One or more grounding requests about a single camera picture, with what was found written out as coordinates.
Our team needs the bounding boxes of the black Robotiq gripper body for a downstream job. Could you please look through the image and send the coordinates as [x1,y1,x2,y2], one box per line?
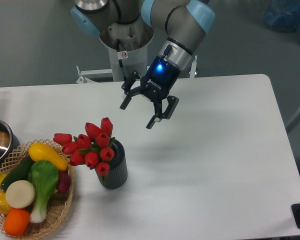
[140,56,181,103]

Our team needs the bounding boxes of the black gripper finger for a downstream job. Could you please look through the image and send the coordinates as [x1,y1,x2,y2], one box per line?
[145,95,180,130]
[120,71,148,110]

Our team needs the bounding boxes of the red tulip bouquet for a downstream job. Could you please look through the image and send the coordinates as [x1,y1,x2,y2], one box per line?
[53,117,115,181]

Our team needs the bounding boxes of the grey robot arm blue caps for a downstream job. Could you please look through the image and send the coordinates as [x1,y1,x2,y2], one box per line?
[70,0,215,129]

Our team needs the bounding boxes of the dark grey ribbed vase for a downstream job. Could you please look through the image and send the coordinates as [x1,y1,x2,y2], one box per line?
[97,140,128,190]

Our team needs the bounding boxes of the yellow squash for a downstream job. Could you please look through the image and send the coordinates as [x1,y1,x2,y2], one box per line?
[28,142,68,171]

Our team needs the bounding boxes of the purple red onion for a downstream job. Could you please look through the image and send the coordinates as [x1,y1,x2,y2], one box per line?
[56,171,72,193]

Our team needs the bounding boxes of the green bok choy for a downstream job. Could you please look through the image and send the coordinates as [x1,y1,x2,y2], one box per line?
[28,160,59,224]

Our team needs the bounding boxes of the blue plastic bag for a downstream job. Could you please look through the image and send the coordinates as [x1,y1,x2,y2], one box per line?
[262,0,300,41]

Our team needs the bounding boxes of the dark green cucumber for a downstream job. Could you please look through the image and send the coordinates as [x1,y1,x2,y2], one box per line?
[0,155,35,191]

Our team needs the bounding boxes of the woven wicker basket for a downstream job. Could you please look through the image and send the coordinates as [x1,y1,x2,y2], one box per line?
[0,139,75,240]

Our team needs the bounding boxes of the round cream bun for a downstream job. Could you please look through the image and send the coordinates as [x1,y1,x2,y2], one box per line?
[5,180,36,209]

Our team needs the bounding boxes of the yellow bell pepper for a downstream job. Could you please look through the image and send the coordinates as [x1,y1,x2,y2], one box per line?
[0,190,13,215]

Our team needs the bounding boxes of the orange fruit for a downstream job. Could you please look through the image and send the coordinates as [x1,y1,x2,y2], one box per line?
[3,208,31,237]

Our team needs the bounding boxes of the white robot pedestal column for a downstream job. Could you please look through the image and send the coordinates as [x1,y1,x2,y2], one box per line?
[99,16,154,82]

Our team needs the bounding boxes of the white metal base frame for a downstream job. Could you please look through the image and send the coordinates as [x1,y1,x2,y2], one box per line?
[75,55,199,84]

